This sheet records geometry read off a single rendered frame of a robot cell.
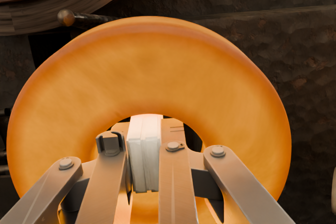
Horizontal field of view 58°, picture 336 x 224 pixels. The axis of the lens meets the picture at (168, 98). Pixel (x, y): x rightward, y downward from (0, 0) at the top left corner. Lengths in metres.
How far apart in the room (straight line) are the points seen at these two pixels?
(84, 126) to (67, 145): 0.01
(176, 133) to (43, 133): 0.07
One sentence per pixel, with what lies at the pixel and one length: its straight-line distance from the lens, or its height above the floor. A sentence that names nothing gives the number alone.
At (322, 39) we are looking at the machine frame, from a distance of 0.50.
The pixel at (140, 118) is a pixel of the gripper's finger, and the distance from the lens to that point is 0.15.
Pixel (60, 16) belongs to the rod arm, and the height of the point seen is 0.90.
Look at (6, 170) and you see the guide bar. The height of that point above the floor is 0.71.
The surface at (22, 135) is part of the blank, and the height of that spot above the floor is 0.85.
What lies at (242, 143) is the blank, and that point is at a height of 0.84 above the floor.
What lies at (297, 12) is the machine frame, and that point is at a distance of 0.48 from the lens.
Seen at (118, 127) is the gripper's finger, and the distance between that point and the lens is 0.16.
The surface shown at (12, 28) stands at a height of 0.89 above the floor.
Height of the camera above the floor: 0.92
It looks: 20 degrees down
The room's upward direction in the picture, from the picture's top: 5 degrees counter-clockwise
